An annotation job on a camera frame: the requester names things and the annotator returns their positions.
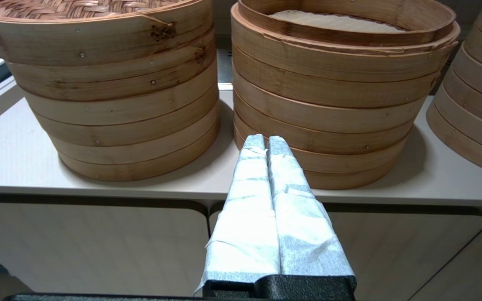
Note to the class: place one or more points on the beige cabinet door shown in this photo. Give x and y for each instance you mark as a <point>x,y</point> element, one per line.
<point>90,246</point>
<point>479,271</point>
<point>391,255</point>

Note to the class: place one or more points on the bamboo steamer stack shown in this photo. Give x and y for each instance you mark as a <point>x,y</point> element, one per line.
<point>132,138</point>
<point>329,117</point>
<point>475,100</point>

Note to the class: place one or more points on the white round liner paper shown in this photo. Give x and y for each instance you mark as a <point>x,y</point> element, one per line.
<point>337,21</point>

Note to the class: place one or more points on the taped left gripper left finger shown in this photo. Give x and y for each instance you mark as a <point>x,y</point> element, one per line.
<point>245,217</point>

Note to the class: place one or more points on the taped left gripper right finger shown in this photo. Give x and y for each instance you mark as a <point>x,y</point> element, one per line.
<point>303,234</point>

